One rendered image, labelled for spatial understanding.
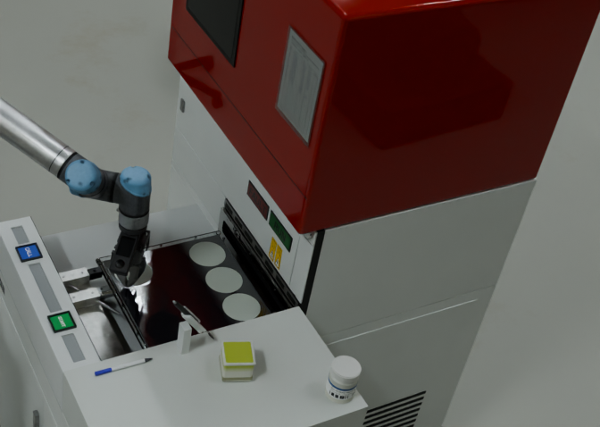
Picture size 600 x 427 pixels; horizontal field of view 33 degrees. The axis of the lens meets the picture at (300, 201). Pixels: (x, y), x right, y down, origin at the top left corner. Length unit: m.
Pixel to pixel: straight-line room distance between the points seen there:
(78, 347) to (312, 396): 0.57
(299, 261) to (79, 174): 0.60
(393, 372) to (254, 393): 0.79
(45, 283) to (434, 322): 1.13
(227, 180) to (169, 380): 0.70
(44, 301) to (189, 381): 0.43
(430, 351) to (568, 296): 1.42
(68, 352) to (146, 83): 2.80
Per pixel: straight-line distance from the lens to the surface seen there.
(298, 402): 2.45
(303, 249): 2.57
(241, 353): 2.43
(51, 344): 2.52
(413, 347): 3.10
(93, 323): 2.68
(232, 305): 2.72
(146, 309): 2.69
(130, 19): 5.65
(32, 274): 2.68
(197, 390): 2.43
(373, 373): 3.08
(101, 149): 4.68
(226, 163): 2.89
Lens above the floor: 2.82
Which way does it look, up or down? 39 degrees down
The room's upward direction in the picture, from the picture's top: 12 degrees clockwise
